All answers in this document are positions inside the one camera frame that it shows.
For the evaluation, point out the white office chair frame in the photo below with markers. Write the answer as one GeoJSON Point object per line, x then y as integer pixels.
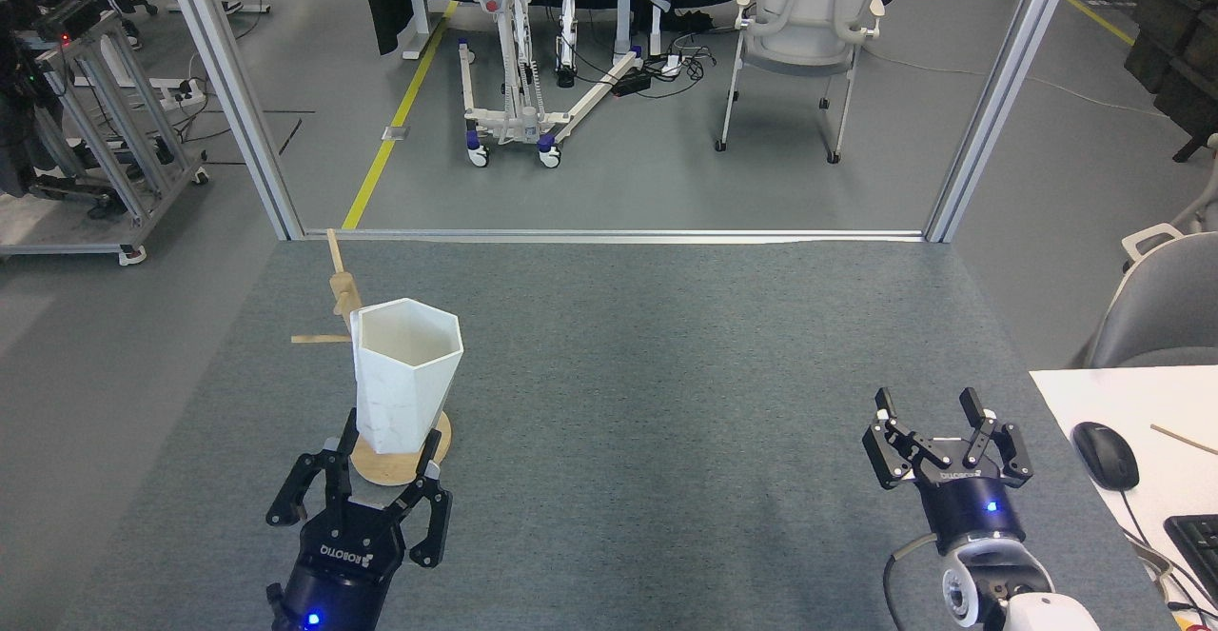
{"type": "Point", "coordinates": [1207, 184]}

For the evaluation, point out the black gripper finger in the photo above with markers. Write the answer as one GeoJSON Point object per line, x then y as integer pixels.
{"type": "Point", "coordinates": [887, 455]}
{"type": "Point", "coordinates": [430, 526]}
{"type": "Point", "coordinates": [295, 488]}
{"type": "Point", "coordinates": [1009, 455]}

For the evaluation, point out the dark stacked crates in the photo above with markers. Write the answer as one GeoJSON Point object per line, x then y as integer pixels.
{"type": "Point", "coordinates": [1180, 50]}

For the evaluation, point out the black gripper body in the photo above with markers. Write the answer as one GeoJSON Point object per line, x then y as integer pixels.
{"type": "Point", "coordinates": [338, 574]}
{"type": "Point", "coordinates": [971, 507]}

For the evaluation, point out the white wheeled stand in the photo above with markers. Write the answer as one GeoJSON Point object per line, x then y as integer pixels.
{"type": "Point", "coordinates": [519, 122]}

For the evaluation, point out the white chair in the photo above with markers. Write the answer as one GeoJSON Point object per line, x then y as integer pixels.
{"type": "Point", "coordinates": [804, 36]}

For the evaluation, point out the black keyboard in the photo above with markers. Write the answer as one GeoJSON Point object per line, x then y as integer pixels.
{"type": "Point", "coordinates": [1201, 550]}

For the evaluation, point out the white hexagonal cup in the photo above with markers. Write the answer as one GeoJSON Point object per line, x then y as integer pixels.
{"type": "Point", "coordinates": [404, 393]}

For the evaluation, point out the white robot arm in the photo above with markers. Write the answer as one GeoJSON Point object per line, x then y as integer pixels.
{"type": "Point", "coordinates": [999, 583]}

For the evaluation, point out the grey office chair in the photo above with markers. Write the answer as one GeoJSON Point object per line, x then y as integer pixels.
{"type": "Point", "coordinates": [1166, 307]}

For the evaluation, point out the thin wooden stick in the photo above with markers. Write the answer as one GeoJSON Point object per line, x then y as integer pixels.
{"type": "Point", "coordinates": [1185, 441]}

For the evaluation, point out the silver frame rail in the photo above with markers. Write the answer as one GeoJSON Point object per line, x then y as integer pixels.
{"type": "Point", "coordinates": [609, 233]}

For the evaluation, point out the silver frame post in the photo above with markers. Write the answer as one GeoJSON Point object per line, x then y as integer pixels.
{"type": "Point", "coordinates": [233, 88]}
{"type": "Point", "coordinates": [1004, 88]}

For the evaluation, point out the black device with red light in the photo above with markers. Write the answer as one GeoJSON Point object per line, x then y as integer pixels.
{"type": "Point", "coordinates": [57, 17]}

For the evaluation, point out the black power strip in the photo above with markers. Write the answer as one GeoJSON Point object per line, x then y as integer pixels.
{"type": "Point", "coordinates": [631, 84]}

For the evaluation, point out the aluminium frame cart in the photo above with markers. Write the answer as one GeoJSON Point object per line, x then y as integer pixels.
{"type": "Point", "coordinates": [143, 136]}

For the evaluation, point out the wooden cup rack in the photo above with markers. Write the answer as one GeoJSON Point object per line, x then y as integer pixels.
{"type": "Point", "coordinates": [395, 469]}

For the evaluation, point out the white desk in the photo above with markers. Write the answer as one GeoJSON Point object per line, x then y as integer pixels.
{"type": "Point", "coordinates": [1123, 393]}

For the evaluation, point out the black computer mouse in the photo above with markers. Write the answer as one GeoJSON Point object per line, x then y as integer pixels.
{"type": "Point", "coordinates": [1106, 455]}

